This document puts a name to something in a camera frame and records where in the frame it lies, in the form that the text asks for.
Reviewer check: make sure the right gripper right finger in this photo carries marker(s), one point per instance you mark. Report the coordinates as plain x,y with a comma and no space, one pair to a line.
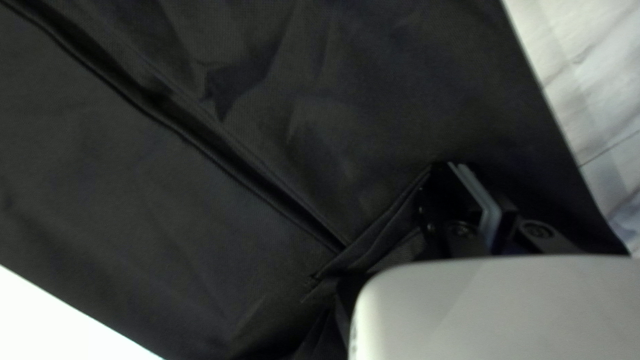
537,232

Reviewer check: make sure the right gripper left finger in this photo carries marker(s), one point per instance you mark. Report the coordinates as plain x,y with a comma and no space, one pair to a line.
445,220

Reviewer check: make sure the black t-shirt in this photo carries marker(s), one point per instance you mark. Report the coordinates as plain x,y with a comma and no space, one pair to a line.
210,165

